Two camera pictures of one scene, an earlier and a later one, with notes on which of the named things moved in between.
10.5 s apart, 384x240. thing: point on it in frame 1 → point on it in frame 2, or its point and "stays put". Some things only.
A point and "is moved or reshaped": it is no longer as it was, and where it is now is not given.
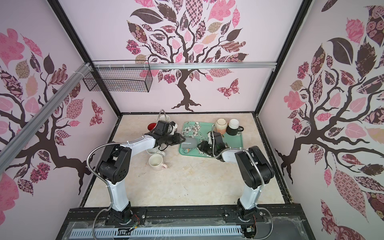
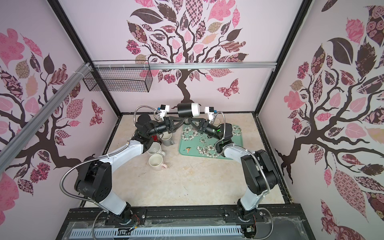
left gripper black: x=177 y=139 → x=168 y=121
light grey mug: x=189 y=143 is moved or reshaped
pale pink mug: x=156 y=162 stays put
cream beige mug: x=156 y=151 stays put
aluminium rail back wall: x=224 y=66 stays put
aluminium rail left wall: x=73 y=79 stays put
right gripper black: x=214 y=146 → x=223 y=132
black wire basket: x=124 y=80 stays put
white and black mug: x=233 y=127 → x=188 y=109
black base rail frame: x=281 y=221 stays put
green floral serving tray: x=200 y=130 stays put
